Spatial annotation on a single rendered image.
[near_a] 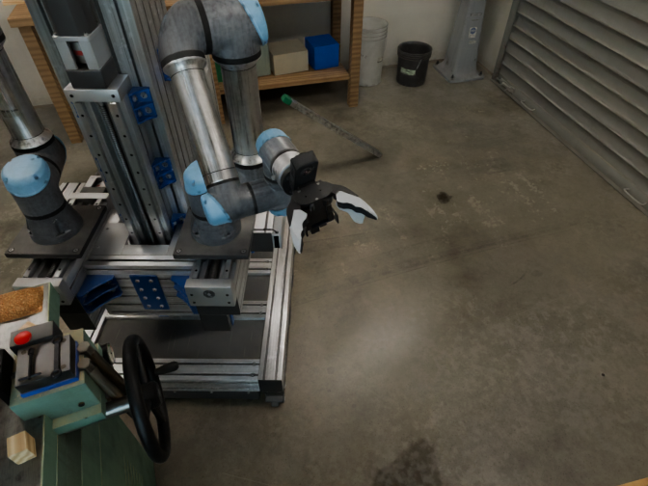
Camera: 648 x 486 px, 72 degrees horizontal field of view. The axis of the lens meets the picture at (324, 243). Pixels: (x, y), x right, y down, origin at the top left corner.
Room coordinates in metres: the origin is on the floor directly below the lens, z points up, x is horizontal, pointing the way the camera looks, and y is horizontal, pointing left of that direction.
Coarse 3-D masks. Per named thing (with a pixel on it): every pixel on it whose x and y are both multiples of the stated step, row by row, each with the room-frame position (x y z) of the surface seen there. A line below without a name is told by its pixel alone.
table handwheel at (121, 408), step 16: (128, 336) 0.55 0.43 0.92; (128, 352) 0.49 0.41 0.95; (144, 352) 0.58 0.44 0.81; (128, 368) 0.45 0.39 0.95; (144, 368) 0.52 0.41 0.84; (128, 384) 0.42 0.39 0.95; (144, 384) 0.48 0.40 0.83; (160, 384) 0.55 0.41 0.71; (112, 400) 0.45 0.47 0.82; (128, 400) 0.40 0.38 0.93; (144, 400) 0.44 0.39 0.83; (160, 400) 0.46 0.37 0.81; (112, 416) 0.42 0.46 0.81; (144, 416) 0.38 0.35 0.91; (160, 416) 0.46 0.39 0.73; (144, 432) 0.35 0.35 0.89; (160, 432) 0.43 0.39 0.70; (144, 448) 0.34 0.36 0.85; (160, 448) 0.35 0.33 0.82
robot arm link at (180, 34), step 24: (192, 0) 1.02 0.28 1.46; (168, 24) 0.97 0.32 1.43; (192, 24) 0.98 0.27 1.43; (168, 48) 0.94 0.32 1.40; (192, 48) 0.95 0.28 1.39; (168, 72) 0.93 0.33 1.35; (192, 72) 0.92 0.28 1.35; (192, 96) 0.89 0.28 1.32; (192, 120) 0.86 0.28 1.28; (216, 120) 0.87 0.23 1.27; (192, 144) 0.84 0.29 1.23; (216, 144) 0.83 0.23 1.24; (216, 168) 0.79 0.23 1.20; (216, 192) 0.76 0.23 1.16; (240, 192) 0.77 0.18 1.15; (216, 216) 0.72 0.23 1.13; (240, 216) 0.74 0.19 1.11
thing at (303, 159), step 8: (304, 152) 0.67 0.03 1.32; (312, 152) 0.67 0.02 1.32; (296, 160) 0.65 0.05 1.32; (304, 160) 0.65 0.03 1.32; (312, 160) 0.65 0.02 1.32; (296, 168) 0.64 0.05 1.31; (304, 168) 0.64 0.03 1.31; (312, 168) 0.65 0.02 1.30; (296, 176) 0.65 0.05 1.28; (304, 176) 0.66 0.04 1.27; (312, 176) 0.68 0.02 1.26; (296, 184) 0.67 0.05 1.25
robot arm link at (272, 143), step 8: (272, 128) 0.87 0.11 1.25; (264, 136) 0.84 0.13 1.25; (272, 136) 0.83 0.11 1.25; (280, 136) 0.83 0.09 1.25; (256, 144) 0.85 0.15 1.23; (264, 144) 0.82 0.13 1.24; (272, 144) 0.81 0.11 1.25; (280, 144) 0.80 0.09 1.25; (288, 144) 0.81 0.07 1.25; (264, 152) 0.80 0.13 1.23; (272, 152) 0.79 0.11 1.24; (280, 152) 0.78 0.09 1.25; (264, 160) 0.80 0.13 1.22; (272, 160) 0.77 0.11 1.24; (264, 168) 0.80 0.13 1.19
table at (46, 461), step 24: (48, 288) 0.70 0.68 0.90; (48, 312) 0.63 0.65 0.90; (0, 336) 0.57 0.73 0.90; (0, 408) 0.40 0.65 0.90; (96, 408) 0.41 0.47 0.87; (0, 432) 0.35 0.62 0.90; (48, 432) 0.36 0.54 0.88; (0, 456) 0.30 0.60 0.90; (48, 456) 0.31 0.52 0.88; (0, 480) 0.26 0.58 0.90; (24, 480) 0.26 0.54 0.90; (48, 480) 0.27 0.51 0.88
